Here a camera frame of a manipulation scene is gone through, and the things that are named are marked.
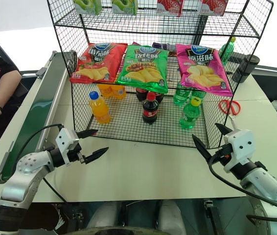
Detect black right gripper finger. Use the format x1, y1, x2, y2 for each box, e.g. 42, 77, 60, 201
215, 123, 232, 137
191, 134, 213, 164

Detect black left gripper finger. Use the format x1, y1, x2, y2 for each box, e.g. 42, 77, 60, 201
76, 129, 99, 138
84, 146, 109, 165

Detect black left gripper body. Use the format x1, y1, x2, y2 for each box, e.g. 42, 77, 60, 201
67, 143, 87, 165

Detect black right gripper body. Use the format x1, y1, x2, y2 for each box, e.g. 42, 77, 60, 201
211, 143, 233, 165

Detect green conveyor belt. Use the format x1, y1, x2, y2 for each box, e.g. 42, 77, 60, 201
0, 50, 78, 185

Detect orange soda bottle blue cap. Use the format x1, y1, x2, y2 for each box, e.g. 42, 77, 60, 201
88, 91, 112, 125

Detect green soda bottle yellow cap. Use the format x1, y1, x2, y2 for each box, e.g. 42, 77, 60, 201
179, 97, 201, 130

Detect magenta potato chips bag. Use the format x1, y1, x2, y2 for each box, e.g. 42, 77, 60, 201
175, 43, 233, 97

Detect grey rounded shape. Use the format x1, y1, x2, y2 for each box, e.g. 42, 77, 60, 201
87, 202, 121, 232
157, 199, 185, 233

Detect black tumbler cup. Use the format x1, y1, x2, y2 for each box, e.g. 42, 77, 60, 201
231, 54, 261, 83

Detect cola bottle red cap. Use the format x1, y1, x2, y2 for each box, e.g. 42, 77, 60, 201
142, 92, 159, 125

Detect red potato chips bag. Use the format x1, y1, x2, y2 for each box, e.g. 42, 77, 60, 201
69, 43, 128, 84

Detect green cactus-shaped bottle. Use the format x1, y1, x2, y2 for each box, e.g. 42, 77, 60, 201
218, 37, 237, 66

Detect green potato chips bag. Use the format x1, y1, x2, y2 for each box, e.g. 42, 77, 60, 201
115, 44, 170, 94

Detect purple snack packet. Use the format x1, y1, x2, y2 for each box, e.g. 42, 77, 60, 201
152, 42, 177, 57

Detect red strawberry drink carton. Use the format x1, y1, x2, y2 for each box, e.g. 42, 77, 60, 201
200, 0, 229, 17
157, 0, 185, 17

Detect green apple drink carton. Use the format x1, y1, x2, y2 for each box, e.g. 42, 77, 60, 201
74, 0, 103, 16
111, 0, 139, 16

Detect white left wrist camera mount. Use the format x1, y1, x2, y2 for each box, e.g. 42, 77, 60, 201
55, 127, 80, 167

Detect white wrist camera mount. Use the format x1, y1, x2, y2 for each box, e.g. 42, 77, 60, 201
55, 127, 80, 167
223, 129, 255, 173

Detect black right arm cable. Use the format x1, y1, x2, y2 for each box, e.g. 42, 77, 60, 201
208, 156, 277, 225

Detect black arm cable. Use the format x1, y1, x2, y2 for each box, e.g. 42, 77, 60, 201
208, 156, 277, 225
12, 123, 65, 172

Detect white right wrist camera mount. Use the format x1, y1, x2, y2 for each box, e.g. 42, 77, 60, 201
223, 129, 255, 173

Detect red-handled scissors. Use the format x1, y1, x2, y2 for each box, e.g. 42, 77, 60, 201
218, 99, 242, 130

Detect black wire three-tier rack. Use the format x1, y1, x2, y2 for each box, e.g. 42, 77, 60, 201
46, 0, 274, 150

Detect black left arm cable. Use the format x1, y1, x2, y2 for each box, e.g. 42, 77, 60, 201
12, 123, 65, 172

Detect black table leg bracket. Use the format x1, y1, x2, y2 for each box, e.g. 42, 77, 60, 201
203, 199, 224, 235

